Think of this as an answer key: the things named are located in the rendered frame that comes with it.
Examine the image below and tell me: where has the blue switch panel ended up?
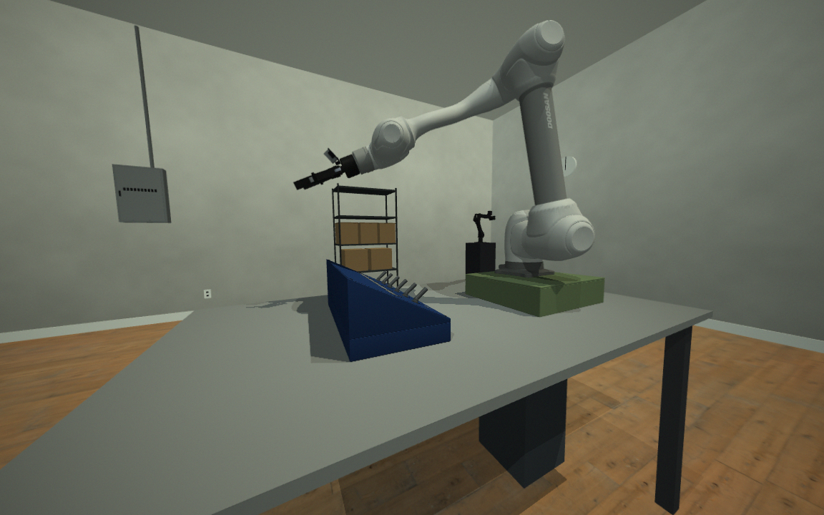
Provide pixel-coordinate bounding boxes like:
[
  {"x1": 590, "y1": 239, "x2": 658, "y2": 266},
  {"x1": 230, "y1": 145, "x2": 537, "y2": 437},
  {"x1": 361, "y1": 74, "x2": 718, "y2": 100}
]
[{"x1": 326, "y1": 259, "x2": 451, "y2": 362}]

